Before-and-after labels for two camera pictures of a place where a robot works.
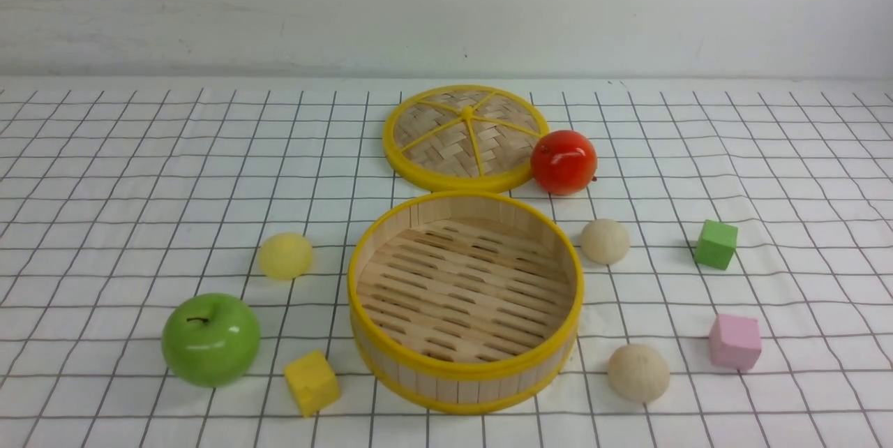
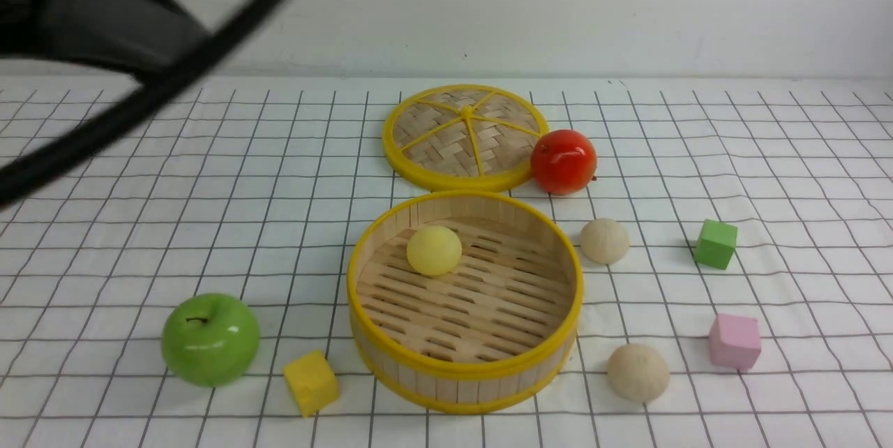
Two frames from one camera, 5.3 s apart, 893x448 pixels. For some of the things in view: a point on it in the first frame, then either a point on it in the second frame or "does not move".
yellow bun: (285, 256) to (434, 250)
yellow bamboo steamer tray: (464, 302) does not move
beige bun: (638, 373) does not move
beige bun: (605, 241) does not move
